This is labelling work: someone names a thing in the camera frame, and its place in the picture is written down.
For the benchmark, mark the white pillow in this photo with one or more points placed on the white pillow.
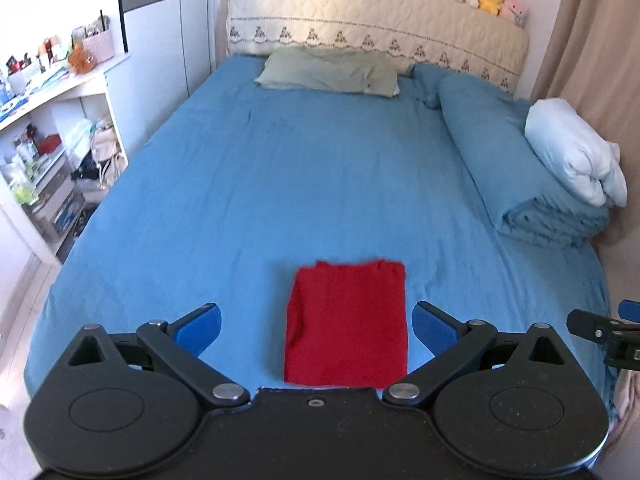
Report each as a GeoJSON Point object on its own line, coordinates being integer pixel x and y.
{"type": "Point", "coordinates": [586, 164]}

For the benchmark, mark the green pillow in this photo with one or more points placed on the green pillow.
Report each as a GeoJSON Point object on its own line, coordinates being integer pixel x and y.
{"type": "Point", "coordinates": [333, 70]}

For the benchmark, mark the blue bed sheet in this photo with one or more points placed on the blue bed sheet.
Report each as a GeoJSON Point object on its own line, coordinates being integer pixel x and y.
{"type": "Point", "coordinates": [243, 186]}

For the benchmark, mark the red box on shelf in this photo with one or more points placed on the red box on shelf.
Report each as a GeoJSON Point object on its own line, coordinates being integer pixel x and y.
{"type": "Point", "coordinates": [48, 144]}

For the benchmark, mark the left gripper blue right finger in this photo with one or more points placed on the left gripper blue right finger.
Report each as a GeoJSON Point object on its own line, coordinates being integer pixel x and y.
{"type": "Point", "coordinates": [457, 349]}

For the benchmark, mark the red cloth garment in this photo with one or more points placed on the red cloth garment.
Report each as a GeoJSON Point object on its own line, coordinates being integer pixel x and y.
{"type": "Point", "coordinates": [346, 325]}

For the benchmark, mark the white shelf unit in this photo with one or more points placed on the white shelf unit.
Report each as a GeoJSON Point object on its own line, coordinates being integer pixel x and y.
{"type": "Point", "coordinates": [38, 196]}

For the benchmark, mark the rolled blue duvet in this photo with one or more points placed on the rolled blue duvet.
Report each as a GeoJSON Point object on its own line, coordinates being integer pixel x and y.
{"type": "Point", "coordinates": [522, 198]}

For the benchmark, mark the orange bear toy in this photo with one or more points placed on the orange bear toy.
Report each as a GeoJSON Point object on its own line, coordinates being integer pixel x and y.
{"type": "Point", "coordinates": [81, 61]}

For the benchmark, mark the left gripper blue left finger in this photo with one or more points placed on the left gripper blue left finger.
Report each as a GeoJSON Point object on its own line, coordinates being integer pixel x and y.
{"type": "Point", "coordinates": [175, 349]}

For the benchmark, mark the beige curtain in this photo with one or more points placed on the beige curtain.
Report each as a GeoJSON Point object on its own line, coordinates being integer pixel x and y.
{"type": "Point", "coordinates": [593, 62]}

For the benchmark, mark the pink storage basket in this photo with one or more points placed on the pink storage basket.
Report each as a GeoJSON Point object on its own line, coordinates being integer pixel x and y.
{"type": "Point", "coordinates": [101, 46]}

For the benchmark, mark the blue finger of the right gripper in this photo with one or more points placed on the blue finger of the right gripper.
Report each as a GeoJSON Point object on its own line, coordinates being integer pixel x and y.
{"type": "Point", "coordinates": [629, 309]}

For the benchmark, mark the white bag on shelf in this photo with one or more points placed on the white bag on shelf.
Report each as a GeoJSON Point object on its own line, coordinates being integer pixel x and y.
{"type": "Point", "coordinates": [106, 152]}

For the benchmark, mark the cream quilted headboard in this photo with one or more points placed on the cream quilted headboard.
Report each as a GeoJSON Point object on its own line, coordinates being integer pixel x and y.
{"type": "Point", "coordinates": [441, 32]}

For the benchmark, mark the light pink plush toy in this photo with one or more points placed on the light pink plush toy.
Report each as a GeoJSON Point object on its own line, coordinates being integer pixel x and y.
{"type": "Point", "coordinates": [514, 11]}

